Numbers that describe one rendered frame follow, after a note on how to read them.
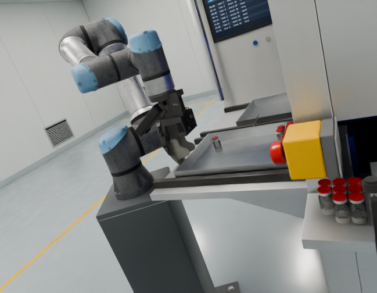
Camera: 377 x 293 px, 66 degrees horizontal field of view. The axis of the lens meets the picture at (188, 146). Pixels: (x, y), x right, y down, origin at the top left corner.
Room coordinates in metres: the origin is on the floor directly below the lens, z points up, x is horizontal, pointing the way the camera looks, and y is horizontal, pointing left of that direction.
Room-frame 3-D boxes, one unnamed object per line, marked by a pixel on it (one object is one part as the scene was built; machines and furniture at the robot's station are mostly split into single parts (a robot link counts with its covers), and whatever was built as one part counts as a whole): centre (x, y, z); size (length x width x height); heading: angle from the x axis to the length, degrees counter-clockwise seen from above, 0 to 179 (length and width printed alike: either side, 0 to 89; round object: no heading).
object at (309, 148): (0.42, -0.19, 0.99); 0.08 x 0.07 x 0.07; 58
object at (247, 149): (0.74, -0.15, 0.90); 0.34 x 0.26 x 0.04; 58
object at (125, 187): (0.99, 0.24, 0.84); 0.15 x 0.15 x 0.10
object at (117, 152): (0.99, 0.23, 0.96); 0.13 x 0.12 x 0.14; 109
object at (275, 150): (0.44, -0.15, 0.99); 0.04 x 0.04 x 0.04; 58
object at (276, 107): (0.98, -0.40, 0.90); 0.34 x 0.26 x 0.04; 58
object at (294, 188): (0.88, -0.25, 0.87); 0.70 x 0.48 x 0.02; 148
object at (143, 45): (0.76, 0.02, 1.21); 0.09 x 0.08 x 0.11; 19
